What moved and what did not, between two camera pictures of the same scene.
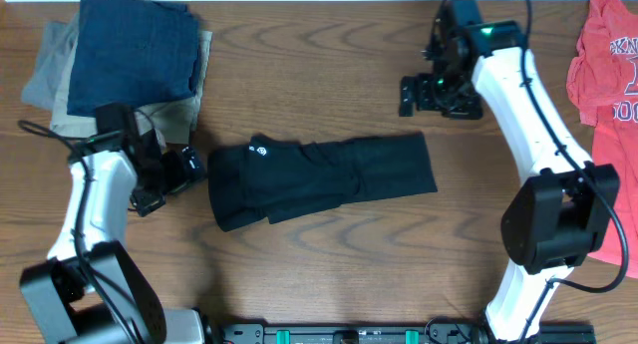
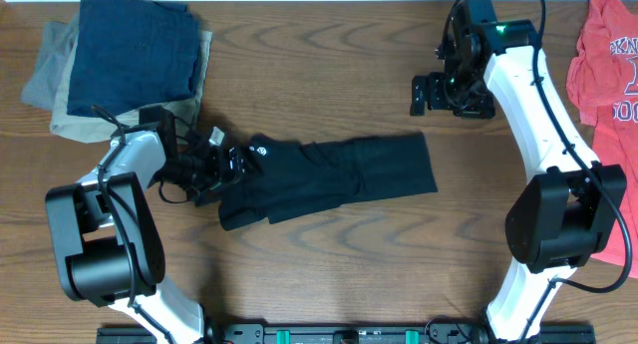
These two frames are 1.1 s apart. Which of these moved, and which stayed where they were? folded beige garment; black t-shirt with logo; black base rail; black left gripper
Moved: black left gripper
Stayed: folded beige garment; black t-shirt with logo; black base rail
